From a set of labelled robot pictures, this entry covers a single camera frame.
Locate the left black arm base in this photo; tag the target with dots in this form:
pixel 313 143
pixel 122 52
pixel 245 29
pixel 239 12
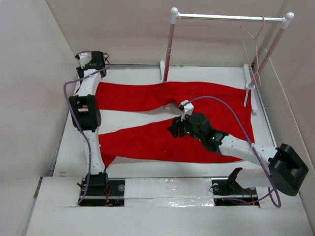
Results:
pixel 99 195

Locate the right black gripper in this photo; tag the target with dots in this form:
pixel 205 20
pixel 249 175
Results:
pixel 177 123

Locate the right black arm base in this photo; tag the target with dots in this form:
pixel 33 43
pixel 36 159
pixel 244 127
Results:
pixel 227 192

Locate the red trousers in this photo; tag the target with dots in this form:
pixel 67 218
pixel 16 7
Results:
pixel 222 105

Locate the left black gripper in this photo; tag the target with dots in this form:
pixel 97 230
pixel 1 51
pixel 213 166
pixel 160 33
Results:
pixel 80 72

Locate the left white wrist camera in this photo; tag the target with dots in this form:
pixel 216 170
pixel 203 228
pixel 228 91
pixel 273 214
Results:
pixel 83 57

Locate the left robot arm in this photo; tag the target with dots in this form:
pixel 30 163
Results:
pixel 86 117

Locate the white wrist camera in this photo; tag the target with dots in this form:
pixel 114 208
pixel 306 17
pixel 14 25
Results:
pixel 83 57
pixel 187 108

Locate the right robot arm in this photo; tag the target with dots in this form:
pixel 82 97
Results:
pixel 279 167

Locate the white clothes rack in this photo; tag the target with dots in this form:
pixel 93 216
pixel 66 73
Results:
pixel 249 75

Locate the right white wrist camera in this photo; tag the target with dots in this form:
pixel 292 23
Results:
pixel 187 108

